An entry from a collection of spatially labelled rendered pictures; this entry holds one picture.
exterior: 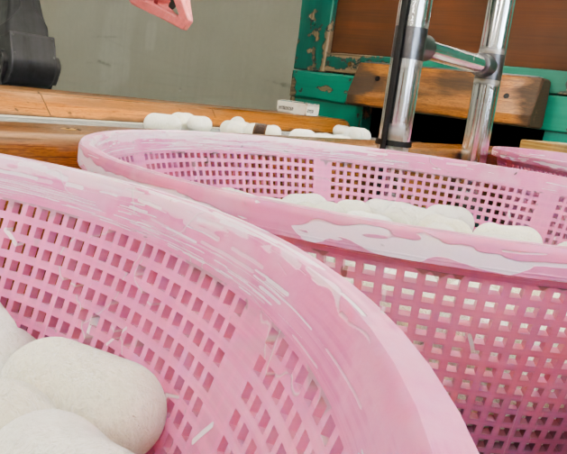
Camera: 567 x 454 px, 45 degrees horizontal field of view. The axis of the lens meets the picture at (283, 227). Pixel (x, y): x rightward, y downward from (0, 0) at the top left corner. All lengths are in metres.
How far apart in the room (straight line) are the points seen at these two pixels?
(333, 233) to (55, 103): 0.62
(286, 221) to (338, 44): 1.07
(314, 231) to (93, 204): 0.05
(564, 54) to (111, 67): 1.99
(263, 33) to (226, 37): 0.15
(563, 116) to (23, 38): 0.76
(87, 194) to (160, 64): 2.40
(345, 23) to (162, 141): 0.91
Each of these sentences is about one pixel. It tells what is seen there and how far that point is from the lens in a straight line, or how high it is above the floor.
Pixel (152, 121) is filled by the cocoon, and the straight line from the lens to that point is 0.67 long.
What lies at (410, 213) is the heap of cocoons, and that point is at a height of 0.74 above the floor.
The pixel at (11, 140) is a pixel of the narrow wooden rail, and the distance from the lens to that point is 0.30.
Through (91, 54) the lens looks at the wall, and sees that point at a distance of 2.84.
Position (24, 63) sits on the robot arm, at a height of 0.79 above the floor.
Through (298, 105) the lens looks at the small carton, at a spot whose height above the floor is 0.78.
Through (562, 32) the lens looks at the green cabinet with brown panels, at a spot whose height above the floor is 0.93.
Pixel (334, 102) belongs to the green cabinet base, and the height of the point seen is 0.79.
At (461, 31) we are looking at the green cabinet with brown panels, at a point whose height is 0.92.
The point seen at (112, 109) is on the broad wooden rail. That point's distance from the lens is 0.80.
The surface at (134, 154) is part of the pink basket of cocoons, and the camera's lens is 0.31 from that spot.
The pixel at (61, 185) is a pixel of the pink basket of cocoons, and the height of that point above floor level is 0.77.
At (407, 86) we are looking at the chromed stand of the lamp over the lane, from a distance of 0.49.
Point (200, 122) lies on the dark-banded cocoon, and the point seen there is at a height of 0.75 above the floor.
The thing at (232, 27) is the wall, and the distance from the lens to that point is 2.37.
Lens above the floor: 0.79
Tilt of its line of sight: 11 degrees down
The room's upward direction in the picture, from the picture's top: 7 degrees clockwise
